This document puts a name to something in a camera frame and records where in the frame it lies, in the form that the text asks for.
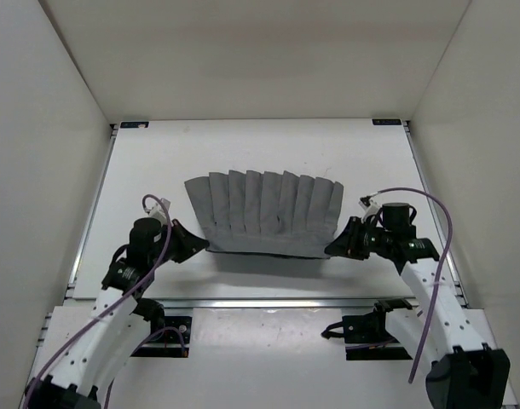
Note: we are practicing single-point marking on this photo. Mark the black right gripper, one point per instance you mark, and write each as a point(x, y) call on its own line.
point(343, 245)

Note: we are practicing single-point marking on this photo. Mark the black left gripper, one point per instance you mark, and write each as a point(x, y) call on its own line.
point(191, 243)

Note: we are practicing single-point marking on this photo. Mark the grey pleated skirt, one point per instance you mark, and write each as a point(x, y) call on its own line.
point(267, 213)

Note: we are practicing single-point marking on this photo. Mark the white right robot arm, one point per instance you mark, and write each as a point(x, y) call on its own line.
point(461, 369)

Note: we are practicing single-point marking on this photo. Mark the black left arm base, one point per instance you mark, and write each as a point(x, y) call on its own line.
point(170, 335)

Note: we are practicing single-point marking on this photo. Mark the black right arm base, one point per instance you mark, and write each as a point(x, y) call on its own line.
point(365, 337)

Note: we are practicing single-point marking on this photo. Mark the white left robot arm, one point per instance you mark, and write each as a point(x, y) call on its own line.
point(120, 322)

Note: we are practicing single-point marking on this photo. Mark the blue label right corner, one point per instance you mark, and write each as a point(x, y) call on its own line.
point(386, 122)

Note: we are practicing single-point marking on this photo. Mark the blue label corner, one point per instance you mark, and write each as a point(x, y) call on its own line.
point(386, 122)
point(134, 125)

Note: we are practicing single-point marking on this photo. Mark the blue label left corner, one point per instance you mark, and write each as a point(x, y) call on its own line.
point(134, 125)

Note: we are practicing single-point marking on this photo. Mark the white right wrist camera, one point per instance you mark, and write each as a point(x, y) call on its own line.
point(370, 207)

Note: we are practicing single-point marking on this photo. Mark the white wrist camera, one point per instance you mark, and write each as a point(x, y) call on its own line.
point(370, 207)
point(158, 211)

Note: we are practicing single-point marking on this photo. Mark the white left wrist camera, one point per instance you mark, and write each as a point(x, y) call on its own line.
point(158, 211)

